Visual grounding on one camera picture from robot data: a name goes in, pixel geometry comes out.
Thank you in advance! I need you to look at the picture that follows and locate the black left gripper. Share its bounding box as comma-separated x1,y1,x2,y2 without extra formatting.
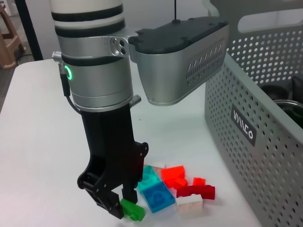
77,105,150,220

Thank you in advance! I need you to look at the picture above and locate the green toy block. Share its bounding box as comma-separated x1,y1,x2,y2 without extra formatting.
119,198,145,222

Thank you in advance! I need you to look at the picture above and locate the teal toy block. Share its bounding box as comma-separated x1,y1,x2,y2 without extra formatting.
137,165,163,193

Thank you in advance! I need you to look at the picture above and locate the blue toy block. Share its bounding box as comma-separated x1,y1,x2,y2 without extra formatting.
142,182,176,213

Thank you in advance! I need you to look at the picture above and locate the coral red toy block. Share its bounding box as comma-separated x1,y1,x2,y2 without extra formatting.
160,165,186,187

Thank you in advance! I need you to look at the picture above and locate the glass teacup with black base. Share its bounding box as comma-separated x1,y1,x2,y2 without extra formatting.
273,99,303,130

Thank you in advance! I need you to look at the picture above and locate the orange red toy block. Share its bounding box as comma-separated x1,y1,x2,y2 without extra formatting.
174,177,189,189

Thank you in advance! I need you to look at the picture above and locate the dark red toy block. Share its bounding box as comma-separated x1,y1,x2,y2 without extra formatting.
176,184,216,200

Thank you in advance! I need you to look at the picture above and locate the grey perforated storage basket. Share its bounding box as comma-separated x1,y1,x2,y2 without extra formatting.
202,0,303,227

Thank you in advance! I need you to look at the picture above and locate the beige plastic stool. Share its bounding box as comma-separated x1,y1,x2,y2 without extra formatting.
0,4,27,70

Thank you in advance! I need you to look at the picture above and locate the black vertical frame post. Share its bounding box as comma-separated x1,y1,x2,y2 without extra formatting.
20,0,45,61

